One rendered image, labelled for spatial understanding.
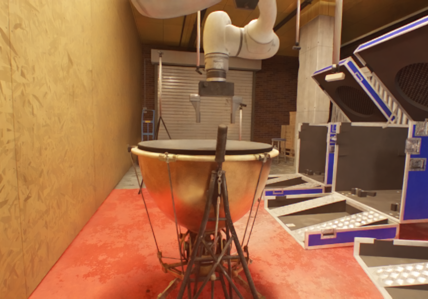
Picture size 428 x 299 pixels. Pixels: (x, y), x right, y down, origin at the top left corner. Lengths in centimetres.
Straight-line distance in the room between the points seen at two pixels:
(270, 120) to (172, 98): 328
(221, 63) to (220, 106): 671
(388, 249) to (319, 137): 233
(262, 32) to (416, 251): 179
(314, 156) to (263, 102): 445
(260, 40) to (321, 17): 452
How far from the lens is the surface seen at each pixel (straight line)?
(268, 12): 88
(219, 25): 93
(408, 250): 217
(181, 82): 750
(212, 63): 90
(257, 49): 96
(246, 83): 791
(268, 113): 822
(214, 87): 90
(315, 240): 201
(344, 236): 213
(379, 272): 189
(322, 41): 531
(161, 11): 42
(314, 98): 505
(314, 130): 402
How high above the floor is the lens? 90
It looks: 6 degrees down
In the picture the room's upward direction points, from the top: 1 degrees clockwise
